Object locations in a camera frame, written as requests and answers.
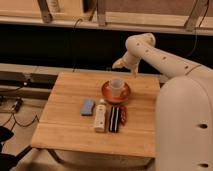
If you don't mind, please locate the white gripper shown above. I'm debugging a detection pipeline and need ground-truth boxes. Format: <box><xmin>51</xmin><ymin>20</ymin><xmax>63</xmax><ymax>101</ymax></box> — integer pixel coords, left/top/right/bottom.
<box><xmin>112</xmin><ymin>52</ymin><xmax>140</xmax><ymax>78</ymax></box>

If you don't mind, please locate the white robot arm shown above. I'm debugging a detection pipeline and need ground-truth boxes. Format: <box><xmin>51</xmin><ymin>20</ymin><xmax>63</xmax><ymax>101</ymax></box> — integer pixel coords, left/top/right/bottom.
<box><xmin>113</xmin><ymin>33</ymin><xmax>213</xmax><ymax>171</ymax></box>

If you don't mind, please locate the white cup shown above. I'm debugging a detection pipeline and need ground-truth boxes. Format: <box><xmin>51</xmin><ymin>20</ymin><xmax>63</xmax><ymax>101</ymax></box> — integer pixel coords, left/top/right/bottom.
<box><xmin>109</xmin><ymin>78</ymin><xmax>124</xmax><ymax>97</ymax></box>

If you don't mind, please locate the brown round plate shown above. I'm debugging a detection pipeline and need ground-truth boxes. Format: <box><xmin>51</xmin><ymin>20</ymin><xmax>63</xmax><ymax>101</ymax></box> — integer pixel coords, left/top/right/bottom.
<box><xmin>101</xmin><ymin>81</ymin><xmax>131</xmax><ymax>104</ymax></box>

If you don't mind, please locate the red snack packet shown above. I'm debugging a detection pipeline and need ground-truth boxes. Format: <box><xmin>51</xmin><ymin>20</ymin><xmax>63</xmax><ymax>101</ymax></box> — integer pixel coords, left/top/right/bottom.
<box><xmin>120</xmin><ymin>106</ymin><xmax>127</xmax><ymax>125</ymax></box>

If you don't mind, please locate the black white striped box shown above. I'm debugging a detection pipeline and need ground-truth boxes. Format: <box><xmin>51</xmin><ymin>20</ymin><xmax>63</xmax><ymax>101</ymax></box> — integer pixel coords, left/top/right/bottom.
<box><xmin>109</xmin><ymin>106</ymin><xmax>120</xmax><ymax>133</ymax></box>

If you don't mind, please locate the blue sponge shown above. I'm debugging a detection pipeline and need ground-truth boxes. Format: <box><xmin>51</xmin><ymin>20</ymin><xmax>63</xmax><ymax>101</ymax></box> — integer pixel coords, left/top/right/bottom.
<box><xmin>80</xmin><ymin>99</ymin><xmax>95</xmax><ymax>116</ymax></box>

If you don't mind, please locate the white plastic bottle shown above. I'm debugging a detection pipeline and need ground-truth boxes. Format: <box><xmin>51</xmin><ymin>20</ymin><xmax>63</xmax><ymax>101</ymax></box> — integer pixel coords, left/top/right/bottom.
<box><xmin>94</xmin><ymin>99</ymin><xmax>107</xmax><ymax>132</ymax></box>

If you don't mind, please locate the wooden table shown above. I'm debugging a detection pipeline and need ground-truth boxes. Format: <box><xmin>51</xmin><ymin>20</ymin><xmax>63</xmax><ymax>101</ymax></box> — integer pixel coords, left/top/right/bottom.
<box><xmin>31</xmin><ymin>72</ymin><xmax>159</xmax><ymax>157</ymax></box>

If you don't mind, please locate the black hanging cable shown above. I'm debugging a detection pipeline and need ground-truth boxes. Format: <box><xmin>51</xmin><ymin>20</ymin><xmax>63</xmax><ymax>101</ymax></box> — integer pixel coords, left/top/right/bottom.
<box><xmin>71</xmin><ymin>17</ymin><xmax>84</xmax><ymax>73</ymax></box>

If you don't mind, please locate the metal shelf bracket right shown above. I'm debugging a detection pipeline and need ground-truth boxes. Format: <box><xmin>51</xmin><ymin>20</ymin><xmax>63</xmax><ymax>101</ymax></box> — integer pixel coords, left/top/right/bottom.
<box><xmin>184</xmin><ymin>0</ymin><xmax>208</xmax><ymax>32</ymax></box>

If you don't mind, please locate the metal shelf bracket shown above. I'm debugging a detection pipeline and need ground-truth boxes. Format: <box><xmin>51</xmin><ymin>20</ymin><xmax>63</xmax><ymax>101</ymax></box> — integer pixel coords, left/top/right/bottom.
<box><xmin>184</xmin><ymin>0</ymin><xmax>208</xmax><ymax>32</ymax></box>
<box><xmin>37</xmin><ymin>0</ymin><xmax>52</xmax><ymax>23</ymax></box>

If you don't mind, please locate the metal shelf bracket left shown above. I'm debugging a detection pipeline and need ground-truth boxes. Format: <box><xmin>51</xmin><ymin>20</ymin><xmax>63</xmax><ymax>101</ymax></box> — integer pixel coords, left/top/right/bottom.
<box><xmin>37</xmin><ymin>0</ymin><xmax>52</xmax><ymax>23</ymax></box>

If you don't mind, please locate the black floor cables left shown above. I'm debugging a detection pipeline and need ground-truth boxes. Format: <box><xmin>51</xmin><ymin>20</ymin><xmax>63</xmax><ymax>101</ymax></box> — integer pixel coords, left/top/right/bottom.
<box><xmin>0</xmin><ymin>96</ymin><xmax>40</xmax><ymax>133</ymax></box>

